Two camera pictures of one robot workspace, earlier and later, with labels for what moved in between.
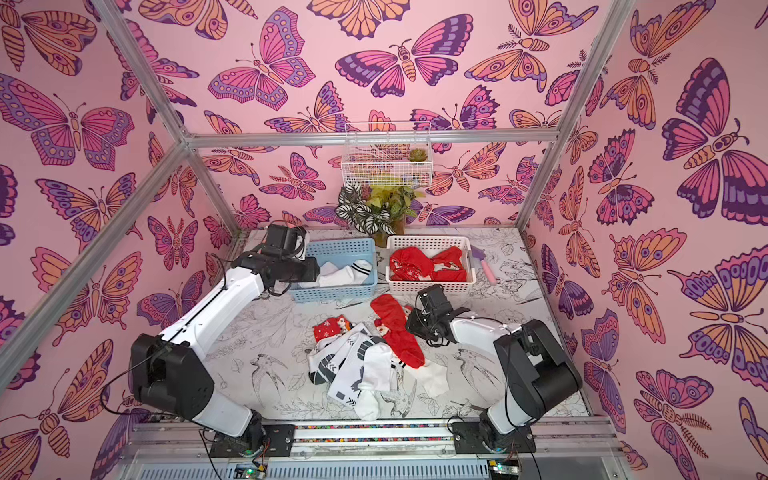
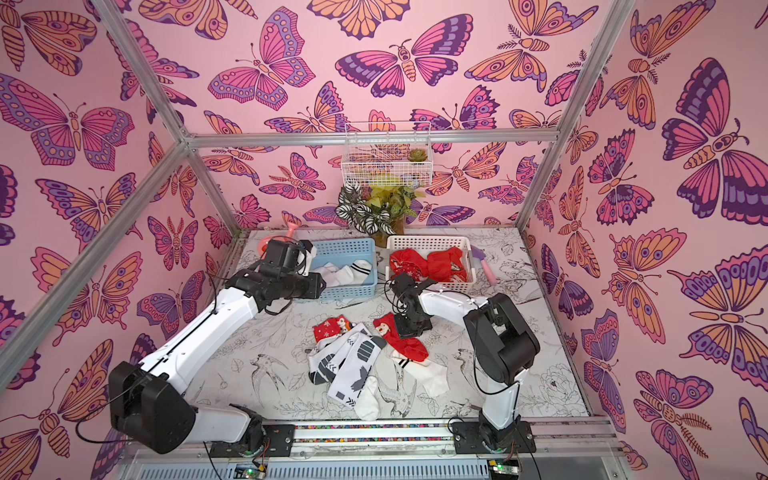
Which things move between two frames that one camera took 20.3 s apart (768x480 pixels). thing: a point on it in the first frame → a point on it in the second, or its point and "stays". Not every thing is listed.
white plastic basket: [430, 245] stays
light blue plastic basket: [341, 252] stays
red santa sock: [391, 314] → [446, 266]
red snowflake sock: [331, 327] stays
